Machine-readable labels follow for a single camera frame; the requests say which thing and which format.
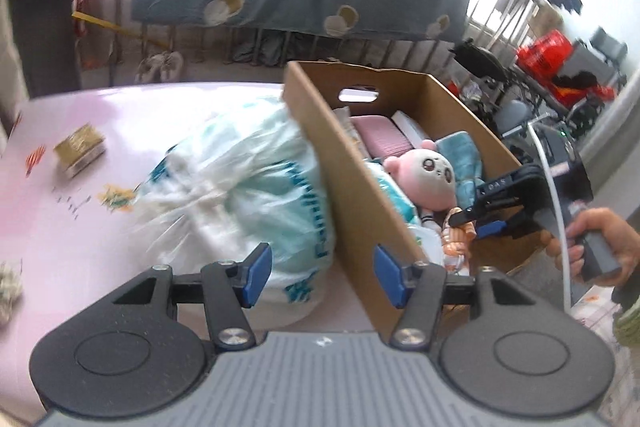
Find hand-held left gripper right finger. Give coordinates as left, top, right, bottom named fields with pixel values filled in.
left=373, top=243, right=531, bottom=353

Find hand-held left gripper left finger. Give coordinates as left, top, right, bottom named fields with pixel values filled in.
left=111, top=242, right=274, bottom=353

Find small orange doll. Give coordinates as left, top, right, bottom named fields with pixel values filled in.
left=440, top=207, right=477, bottom=275

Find teal plaid towel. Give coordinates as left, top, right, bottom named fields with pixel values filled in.
left=434, top=131, right=488, bottom=210

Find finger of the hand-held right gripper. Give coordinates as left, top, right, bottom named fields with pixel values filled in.
left=472, top=163, right=545, bottom=204
left=445, top=201, right=532, bottom=241

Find red crate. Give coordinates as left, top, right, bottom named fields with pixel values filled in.
left=516, top=31, right=576, bottom=75

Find yellow pole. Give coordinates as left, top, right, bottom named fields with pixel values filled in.
left=71, top=12, right=173, bottom=50

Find black chair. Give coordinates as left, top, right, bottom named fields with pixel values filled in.
left=447, top=38, right=508, bottom=82

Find thick white cable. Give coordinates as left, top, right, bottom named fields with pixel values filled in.
left=527, top=116, right=572, bottom=310

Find blue wet wipes pack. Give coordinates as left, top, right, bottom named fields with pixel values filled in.
left=364, top=159, right=423, bottom=228

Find grey office chair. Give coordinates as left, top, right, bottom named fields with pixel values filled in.
left=590, top=27, right=628, bottom=72

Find grey shoes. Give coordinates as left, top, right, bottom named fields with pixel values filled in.
left=134, top=51, right=185, bottom=84

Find white plastic bag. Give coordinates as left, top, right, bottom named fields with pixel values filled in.
left=135, top=96, right=337, bottom=327

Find beige curtain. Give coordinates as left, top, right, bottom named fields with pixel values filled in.
left=0, top=19, right=18, bottom=138

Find green white scrunchie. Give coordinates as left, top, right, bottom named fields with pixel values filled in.
left=0, top=259, right=24, bottom=325

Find cardboard box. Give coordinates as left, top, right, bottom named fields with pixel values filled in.
left=281, top=61, right=543, bottom=342

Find pink plush toy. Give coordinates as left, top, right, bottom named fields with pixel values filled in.
left=382, top=139, right=457, bottom=228

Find metal railing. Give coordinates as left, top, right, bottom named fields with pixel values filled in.
left=70, top=0, right=546, bottom=78

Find small gold box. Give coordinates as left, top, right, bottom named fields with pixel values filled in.
left=52, top=123, right=108, bottom=180

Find person's right hand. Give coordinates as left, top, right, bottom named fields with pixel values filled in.
left=545, top=206, right=640, bottom=289

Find dark cabinet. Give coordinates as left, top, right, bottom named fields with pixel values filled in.
left=4, top=0, right=83, bottom=98

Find pink towel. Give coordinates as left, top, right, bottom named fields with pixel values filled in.
left=350, top=116, right=408, bottom=158

